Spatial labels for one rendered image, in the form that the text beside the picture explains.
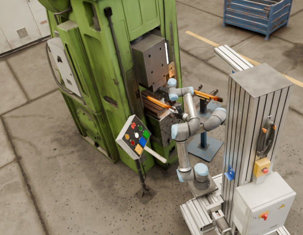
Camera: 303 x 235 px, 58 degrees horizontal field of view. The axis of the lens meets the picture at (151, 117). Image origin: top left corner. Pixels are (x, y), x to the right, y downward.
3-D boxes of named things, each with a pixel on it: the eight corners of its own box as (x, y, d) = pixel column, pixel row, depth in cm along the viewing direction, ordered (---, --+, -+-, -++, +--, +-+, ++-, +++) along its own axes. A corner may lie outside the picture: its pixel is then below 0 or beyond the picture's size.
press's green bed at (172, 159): (185, 154, 380) (183, 130, 348) (167, 171, 363) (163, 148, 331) (156, 135, 412) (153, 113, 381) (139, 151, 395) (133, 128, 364)
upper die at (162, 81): (166, 83, 291) (165, 75, 285) (153, 92, 282) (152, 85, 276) (140, 70, 316) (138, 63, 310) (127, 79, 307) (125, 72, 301)
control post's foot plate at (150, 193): (157, 192, 340) (156, 189, 334) (145, 205, 330) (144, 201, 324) (145, 183, 353) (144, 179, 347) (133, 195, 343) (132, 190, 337)
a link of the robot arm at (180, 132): (196, 183, 234) (189, 125, 214) (179, 185, 235) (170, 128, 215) (194, 175, 245) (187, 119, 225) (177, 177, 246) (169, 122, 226)
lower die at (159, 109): (169, 107, 315) (168, 102, 310) (157, 117, 306) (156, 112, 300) (144, 94, 340) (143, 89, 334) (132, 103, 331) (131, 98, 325)
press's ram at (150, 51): (174, 69, 291) (171, 34, 264) (148, 87, 274) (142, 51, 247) (147, 58, 316) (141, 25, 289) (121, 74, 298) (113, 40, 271)
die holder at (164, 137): (183, 130, 348) (182, 103, 318) (163, 148, 331) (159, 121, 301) (153, 112, 381) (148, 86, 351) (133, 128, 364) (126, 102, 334)
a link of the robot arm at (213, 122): (218, 131, 244) (185, 143, 284) (223, 123, 250) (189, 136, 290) (210, 121, 242) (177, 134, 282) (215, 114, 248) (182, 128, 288)
